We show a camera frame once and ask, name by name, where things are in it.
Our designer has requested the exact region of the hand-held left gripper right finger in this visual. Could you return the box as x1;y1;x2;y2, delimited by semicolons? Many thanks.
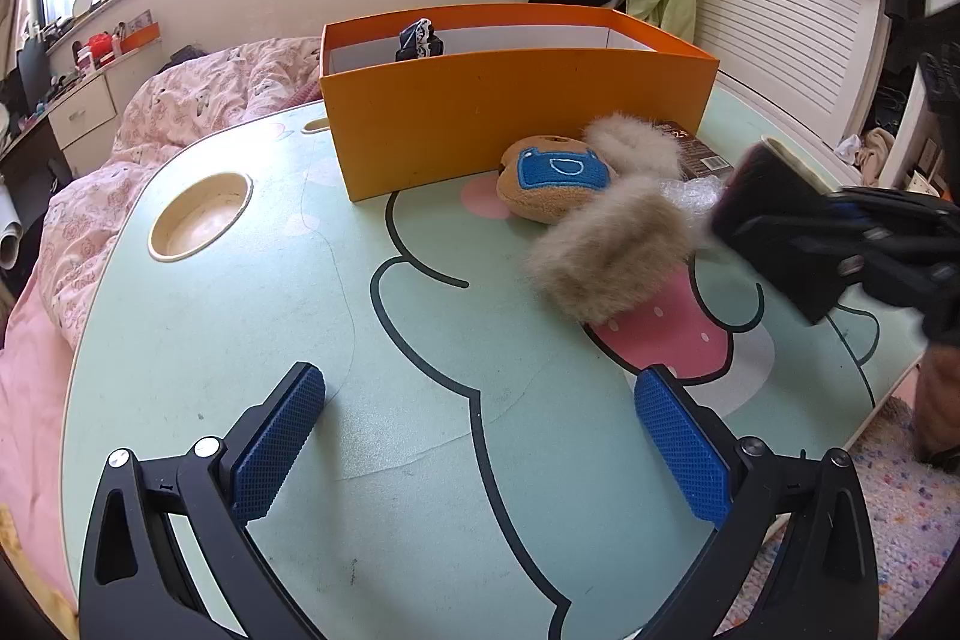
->
634;364;880;640

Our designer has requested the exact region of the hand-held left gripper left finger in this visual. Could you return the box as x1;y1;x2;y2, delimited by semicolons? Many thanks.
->
79;361;327;640

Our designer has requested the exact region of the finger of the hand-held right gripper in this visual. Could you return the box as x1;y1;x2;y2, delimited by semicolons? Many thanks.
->
795;231;938;292
821;188;950;236

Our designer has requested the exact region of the clear bubble wrap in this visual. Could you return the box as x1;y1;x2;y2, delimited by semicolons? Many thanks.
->
664;175;728;229

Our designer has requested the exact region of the dark printed card box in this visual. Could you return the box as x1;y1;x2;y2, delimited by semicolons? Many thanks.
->
652;119;734;178

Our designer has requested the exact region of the beige furry slipper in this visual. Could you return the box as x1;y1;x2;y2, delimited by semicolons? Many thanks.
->
525;175;702;322
581;111;685;180

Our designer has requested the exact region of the brown plush toy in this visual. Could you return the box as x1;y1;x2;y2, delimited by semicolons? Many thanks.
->
496;134;616;225

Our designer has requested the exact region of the orange cardboard box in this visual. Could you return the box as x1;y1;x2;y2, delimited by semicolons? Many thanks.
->
319;2;721;202

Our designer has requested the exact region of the person's right forearm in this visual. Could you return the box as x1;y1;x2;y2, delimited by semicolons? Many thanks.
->
916;344;960;465

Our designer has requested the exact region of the beige cloth pile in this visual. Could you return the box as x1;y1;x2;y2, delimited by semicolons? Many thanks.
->
836;126;897;184

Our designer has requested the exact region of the white slatted panel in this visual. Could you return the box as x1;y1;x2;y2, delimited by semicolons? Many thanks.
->
697;0;893;146

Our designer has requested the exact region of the speckled white rug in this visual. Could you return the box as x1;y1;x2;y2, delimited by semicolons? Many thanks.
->
720;400;960;640

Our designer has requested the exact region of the pink bed sheet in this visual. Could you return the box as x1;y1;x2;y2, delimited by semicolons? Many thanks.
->
0;280;76;611

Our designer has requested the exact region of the rolled white paper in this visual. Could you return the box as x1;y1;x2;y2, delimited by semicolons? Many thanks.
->
0;190;23;270

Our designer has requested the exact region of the pink floral quilt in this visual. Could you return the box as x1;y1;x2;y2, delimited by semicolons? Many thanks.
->
34;36;325;348

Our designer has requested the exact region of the dark wooden desk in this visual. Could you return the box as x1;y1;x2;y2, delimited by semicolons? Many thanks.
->
0;107;76;214

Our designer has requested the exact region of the white drawer cabinet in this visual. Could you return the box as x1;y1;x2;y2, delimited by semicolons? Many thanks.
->
49;70;121;176

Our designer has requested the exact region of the black and white small item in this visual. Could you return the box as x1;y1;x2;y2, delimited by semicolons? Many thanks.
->
395;16;445;62

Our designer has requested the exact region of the small orange box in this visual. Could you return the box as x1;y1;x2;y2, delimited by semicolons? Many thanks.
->
120;21;162;55

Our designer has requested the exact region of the black monitor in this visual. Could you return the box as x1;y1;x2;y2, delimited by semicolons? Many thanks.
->
16;36;53;101

